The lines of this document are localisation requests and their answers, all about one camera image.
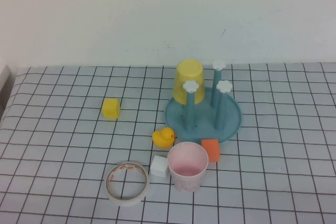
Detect orange foam cube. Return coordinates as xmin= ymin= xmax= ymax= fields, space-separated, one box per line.
xmin=201 ymin=138 xmax=221 ymax=163

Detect yellow plastic cup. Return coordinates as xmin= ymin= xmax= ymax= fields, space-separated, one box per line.
xmin=172 ymin=59 xmax=206 ymax=105

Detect pink plastic cup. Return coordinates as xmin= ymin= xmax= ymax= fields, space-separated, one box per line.
xmin=167 ymin=141 xmax=209 ymax=194

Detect yellow rubber duck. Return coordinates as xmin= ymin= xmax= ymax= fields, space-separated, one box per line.
xmin=152 ymin=126 xmax=177 ymax=148

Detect white side board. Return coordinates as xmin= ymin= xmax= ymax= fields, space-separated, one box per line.
xmin=0 ymin=65 xmax=13 ymax=112

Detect blue cup stand white caps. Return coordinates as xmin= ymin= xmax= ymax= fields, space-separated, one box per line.
xmin=164 ymin=60 xmax=243 ymax=145

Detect white tape roll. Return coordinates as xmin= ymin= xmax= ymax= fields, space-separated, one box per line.
xmin=106 ymin=161 xmax=151 ymax=207

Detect yellow foam cube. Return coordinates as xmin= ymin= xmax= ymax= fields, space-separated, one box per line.
xmin=101 ymin=98 xmax=121 ymax=120

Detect white foam cube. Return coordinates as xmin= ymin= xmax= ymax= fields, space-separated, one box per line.
xmin=150 ymin=155 xmax=170 ymax=178

